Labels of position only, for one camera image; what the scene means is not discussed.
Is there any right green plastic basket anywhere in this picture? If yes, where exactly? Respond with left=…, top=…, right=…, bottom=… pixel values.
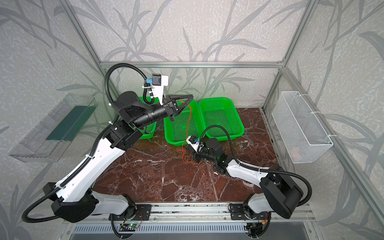
left=199, top=97, right=245, bottom=140

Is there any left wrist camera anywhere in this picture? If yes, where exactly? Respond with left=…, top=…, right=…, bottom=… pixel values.
left=147, top=74, right=169, bottom=105

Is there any clear acrylic wall shelf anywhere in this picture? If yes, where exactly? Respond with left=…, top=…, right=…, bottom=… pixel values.
left=9, top=94, right=98, bottom=163

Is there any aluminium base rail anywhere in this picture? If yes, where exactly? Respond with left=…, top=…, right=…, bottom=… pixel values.
left=77, top=202, right=316, bottom=224

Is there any green plastic basket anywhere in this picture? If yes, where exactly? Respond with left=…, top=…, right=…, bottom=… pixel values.
left=199, top=97, right=245, bottom=140
left=114, top=96, right=162, bottom=141
left=164, top=100, right=205, bottom=147

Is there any middle green plastic basket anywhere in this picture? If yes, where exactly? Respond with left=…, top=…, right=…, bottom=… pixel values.
left=164, top=100, right=205, bottom=147

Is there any left green plastic basket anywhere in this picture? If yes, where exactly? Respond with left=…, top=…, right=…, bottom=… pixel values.
left=114, top=96, right=162, bottom=141

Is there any aluminium frame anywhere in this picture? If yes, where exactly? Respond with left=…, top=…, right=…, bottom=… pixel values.
left=58, top=0, right=384, bottom=226

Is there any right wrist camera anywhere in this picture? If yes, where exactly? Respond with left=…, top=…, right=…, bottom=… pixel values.
left=186, top=135, right=203, bottom=154

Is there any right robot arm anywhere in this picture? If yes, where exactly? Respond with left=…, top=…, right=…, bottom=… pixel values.
left=186, top=127, right=313, bottom=219

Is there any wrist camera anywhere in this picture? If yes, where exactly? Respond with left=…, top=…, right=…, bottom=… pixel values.
left=186, top=135, right=203, bottom=154
left=147, top=74, right=169, bottom=105

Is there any white wire mesh basket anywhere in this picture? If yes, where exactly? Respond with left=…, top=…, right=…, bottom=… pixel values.
left=272, top=91, right=334, bottom=164

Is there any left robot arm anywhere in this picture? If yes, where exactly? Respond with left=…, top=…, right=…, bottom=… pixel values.
left=22, top=63, right=194, bottom=223

